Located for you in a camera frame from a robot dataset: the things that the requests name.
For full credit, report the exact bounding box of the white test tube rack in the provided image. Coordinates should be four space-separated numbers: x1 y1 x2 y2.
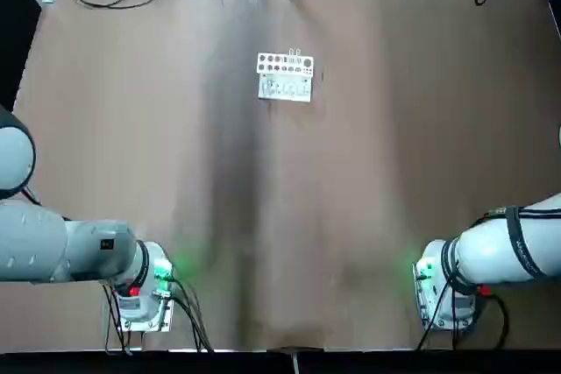
255 50 315 104

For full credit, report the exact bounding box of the black arm base cable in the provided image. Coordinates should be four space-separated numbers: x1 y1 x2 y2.
103 277 216 356
415 277 510 349

